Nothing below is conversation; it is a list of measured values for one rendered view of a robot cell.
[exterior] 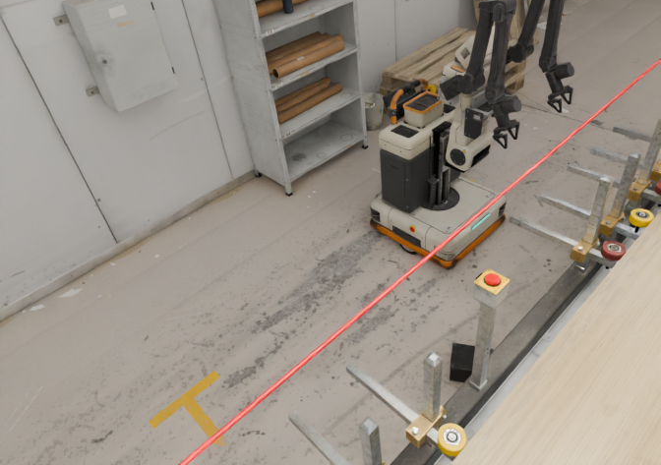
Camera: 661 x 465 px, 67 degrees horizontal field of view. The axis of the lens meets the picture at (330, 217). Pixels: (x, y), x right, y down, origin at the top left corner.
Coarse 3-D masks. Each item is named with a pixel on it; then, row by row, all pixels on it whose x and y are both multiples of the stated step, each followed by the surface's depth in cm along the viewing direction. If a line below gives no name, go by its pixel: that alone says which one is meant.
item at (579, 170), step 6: (570, 168) 238; (576, 168) 235; (582, 168) 235; (582, 174) 234; (588, 174) 232; (594, 174) 230; (600, 174) 230; (594, 180) 231; (618, 180) 225; (612, 186) 226; (618, 186) 224; (642, 192) 217; (648, 192) 216; (654, 192) 216; (648, 198) 217; (654, 198) 215; (660, 198) 213
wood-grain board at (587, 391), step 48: (624, 288) 171; (576, 336) 158; (624, 336) 157; (528, 384) 147; (576, 384) 146; (624, 384) 144; (480, 432) 138; (528, 432) 137; (576, 432) 135; (624, 432) 134
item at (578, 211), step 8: (544, 200) 227; (552, 200) 224; (560, 200) 224; (560, 208) 223; (568, 208) 220; (576, 208) 218; (584, 216) 216; (616, 224) 208; (624, 224) 207; (624, 232) 206; (632, 232) 203; (640, 232) 203
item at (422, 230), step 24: (456, 192) 322; (480, 192) 320; (384, 216) 322; (408, 216) 309; (432, 216) 307; (456, 216) 304; (480, 216) 304; (504, 216) 325; (408, 240) 314; (432, 240) 297; (456, 240) 292; (480, 240) 313
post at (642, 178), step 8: (656, 128) 203; (656, 136) 205; (656, 144) 207; (648, 152) 211; (656, 152) 208; (648, 160) 212; (648, 168) 214; (640, 176) 218; (648, 176) 217; (640, 200) 226
